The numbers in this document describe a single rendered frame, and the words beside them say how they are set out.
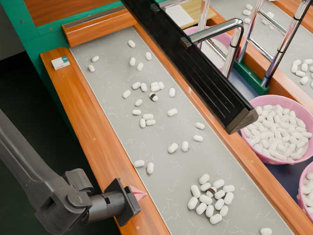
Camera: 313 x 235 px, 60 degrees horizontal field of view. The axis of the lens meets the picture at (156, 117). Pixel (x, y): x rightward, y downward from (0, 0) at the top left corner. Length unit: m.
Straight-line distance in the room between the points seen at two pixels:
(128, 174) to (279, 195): 0.45
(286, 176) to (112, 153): 0.58
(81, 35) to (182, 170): 0.66
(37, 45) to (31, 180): 0.72
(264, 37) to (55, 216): 1.10
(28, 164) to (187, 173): 0.48
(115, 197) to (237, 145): 0.44
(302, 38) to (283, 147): 0.58
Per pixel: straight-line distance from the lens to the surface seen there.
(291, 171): 1.05
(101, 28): 1.17
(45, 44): 1.21
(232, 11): 1.44
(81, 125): 0.95
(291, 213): 0.89
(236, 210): 0.87
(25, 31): 1.16
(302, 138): 1.04
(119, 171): 0.85
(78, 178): 0.66
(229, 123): 0.59
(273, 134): 1.01
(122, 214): 0.70
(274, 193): 0.89
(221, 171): 0.90
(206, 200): 0.83
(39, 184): 0.59
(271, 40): 1.33
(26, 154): 0.63
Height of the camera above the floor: 1.55
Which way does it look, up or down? 57 degrees down
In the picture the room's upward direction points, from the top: straight up
